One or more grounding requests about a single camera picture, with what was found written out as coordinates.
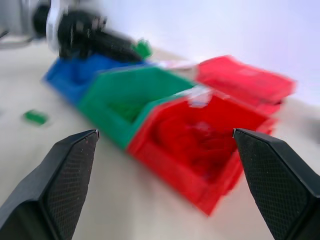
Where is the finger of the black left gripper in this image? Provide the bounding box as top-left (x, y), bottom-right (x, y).
top-left (92, 44), bottom-right (145, 63)
top-left (96, 30), bottom-right (138, 52)

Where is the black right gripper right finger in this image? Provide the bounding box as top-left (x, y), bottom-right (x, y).
top-left (232, 127), bottom-right (320, 240)

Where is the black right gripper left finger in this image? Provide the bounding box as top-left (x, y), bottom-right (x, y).
top-left (0, 129), bottom-right (100, 240)

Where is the green toy block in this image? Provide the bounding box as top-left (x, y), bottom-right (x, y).
top-left (130, 38), bottom-right (153, 60)
top-left (106, 101), bottom-right (144, 124)
top-left (22, 109), bottom-right (49, 127)

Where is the blue plastic bin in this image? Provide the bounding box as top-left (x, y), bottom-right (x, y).
top-left (40, 53), bottom-right (151, 106)

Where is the green plastic bin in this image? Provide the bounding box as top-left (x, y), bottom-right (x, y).
top-left (78, 65), bottom-right (199, 151)

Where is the red plastic bin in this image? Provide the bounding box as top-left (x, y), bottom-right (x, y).
top-left (194, 55), bottom-right (298, 115)
top-left (126, 90), bottom-right (279, 217)

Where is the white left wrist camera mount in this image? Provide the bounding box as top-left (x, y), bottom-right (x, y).
top-left (44, 0), bottom-right (66, 55)

